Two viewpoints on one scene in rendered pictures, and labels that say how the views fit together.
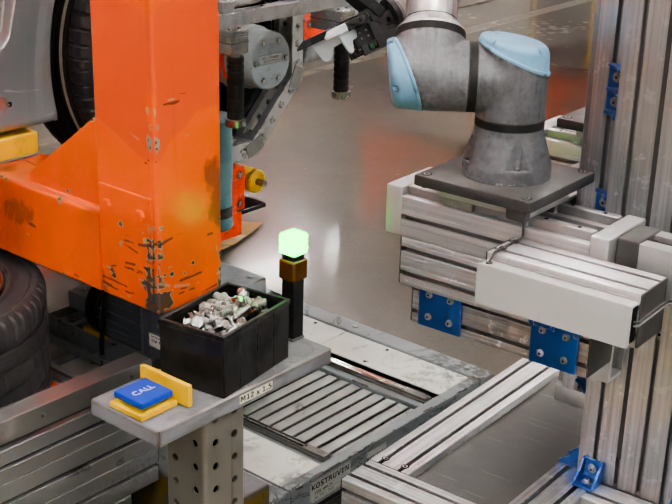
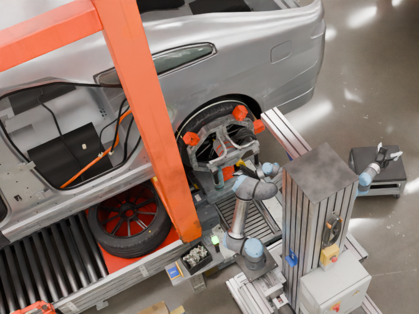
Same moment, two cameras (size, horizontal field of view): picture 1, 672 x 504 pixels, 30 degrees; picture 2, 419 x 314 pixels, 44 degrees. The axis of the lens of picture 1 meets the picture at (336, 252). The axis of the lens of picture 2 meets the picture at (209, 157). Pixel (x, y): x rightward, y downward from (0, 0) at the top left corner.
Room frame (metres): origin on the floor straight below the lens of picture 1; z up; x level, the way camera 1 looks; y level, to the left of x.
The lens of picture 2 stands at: (0.80, -0.89, 4.04)
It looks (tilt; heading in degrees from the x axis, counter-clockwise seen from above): 55 degrees down; 33
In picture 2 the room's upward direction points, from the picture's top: 11 degrees counter-clockwise
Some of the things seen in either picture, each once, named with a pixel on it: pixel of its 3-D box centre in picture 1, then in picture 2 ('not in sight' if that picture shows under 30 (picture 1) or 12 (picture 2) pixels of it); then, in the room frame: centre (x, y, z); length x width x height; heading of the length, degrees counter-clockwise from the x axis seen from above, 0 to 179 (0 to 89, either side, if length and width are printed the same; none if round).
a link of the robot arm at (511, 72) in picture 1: (508, 75); (253, 249); (2.03, -0.28, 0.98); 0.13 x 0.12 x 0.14; 87
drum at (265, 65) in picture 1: (236, 53); (226, 151); (2.76, 0.23, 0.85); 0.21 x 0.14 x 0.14; 50
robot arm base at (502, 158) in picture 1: (507, 144); (254, 256); (2.02, -0.28, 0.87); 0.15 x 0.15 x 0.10
